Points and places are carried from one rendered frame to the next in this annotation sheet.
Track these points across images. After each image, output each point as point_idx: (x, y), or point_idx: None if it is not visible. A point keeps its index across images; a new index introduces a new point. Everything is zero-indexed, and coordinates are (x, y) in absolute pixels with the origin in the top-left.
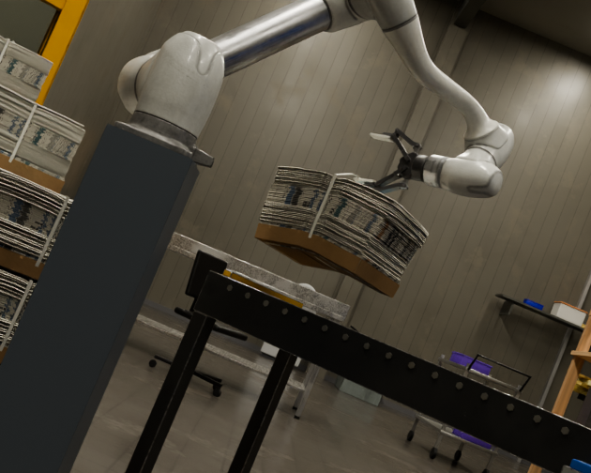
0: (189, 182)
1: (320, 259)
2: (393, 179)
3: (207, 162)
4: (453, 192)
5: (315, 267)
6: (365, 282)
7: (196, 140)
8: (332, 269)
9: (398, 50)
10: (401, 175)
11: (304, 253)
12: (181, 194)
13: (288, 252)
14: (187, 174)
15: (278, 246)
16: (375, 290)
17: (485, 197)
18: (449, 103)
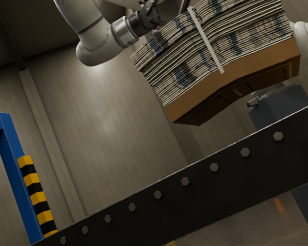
0: (258, 114)
1: (238, 95)
2: (164, 25)
3: (249, 106)
4: (114, 55)
5: (266, 73)
6: (194, 122)
7: (253, 95)
8: (242, 83)
9: (157, 4)
10: (157, 20)
11: (253, 89)
12: (259, 123)
13: (277, 79)
14: (251, 118)
15: (277, 83)
16: (189, 118)
17: (91, 65)
18: (119, 1)
